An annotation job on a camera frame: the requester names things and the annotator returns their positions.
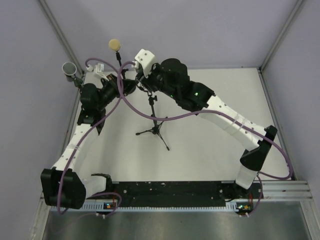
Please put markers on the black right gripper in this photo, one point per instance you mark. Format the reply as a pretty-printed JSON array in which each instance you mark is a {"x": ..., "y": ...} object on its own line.
[{"x": 147, "y": 80}]

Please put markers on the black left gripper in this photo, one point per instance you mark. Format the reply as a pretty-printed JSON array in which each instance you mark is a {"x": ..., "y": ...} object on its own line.
[{"x": 112, "y": 81}]

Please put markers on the black tripod shock-mount stand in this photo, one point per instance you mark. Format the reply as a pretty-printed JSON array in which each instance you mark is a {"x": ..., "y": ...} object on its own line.
[{"x": 155, "y": 130}]

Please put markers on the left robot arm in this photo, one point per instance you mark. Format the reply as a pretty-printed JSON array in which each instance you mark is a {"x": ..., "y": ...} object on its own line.
[{"x": 66, "y": 184}]

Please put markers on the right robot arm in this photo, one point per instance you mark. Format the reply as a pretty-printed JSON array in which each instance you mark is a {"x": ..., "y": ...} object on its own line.
[{"x": 171, "y": 78}]

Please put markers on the black left round-base stand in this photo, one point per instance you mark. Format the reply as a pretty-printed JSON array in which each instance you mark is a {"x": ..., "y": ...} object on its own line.
[{"x": 78, "y": 82}]

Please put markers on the grey microphone on left stand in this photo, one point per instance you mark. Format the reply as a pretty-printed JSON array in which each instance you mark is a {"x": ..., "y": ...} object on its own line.
[{"x": 69, "y": 69}]

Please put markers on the cream yellow microphone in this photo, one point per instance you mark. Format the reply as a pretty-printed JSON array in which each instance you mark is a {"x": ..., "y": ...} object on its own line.
[{"x": 114, "y": 45}]

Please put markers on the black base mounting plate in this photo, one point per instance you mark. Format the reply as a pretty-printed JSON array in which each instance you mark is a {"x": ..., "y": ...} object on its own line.
[{"x": 169, "y": 194}]

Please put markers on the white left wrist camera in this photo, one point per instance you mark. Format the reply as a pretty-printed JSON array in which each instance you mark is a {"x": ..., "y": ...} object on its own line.
[{"x": 98, "y": 70}]

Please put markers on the aluminium frame rail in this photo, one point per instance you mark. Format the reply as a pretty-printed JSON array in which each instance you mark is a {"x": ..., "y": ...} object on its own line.
[{"x": 270, "y": 191}]

